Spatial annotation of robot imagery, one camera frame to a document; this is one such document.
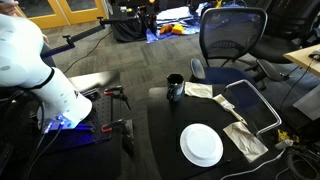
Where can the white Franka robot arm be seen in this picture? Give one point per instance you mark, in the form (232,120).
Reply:
(33,66)

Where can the yellow door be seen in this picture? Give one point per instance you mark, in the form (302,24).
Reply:
(83,15)
(40,18)

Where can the black computer mouse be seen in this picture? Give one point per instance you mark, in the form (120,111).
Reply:
(315,54)

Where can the orange soft object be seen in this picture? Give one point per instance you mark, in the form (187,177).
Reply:
(166,29)

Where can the white round plate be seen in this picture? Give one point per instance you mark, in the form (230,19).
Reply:
(201,145)

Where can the black tripod boom bar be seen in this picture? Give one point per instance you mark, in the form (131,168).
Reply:
(83,33)

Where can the black equipment cart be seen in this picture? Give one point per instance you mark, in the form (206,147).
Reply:
(130,30)

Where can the light wooden desk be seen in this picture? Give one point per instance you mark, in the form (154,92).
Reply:
(303,58)

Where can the grey desk side panel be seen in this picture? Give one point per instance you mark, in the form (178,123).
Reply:
(308,103)

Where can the black white speckled cup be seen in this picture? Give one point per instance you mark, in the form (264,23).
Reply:
(175,88)

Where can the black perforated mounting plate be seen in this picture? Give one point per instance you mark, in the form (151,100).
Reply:
(100,110)

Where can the blue mesh-back office chair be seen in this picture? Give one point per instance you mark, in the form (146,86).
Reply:
(233,33)

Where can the silver bent metal tube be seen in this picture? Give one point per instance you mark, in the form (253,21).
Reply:
(266,103)

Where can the yellow black tool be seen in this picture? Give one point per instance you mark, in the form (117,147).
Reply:
(286,136)

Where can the person bare forearm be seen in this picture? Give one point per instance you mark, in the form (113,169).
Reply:
(10,9)

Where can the yellow soft object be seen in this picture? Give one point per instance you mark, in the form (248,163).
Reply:
(178,29)

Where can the black office chair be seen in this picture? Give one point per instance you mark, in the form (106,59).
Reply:
(283,33)

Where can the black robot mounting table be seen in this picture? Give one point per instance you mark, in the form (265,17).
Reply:
(83,163)

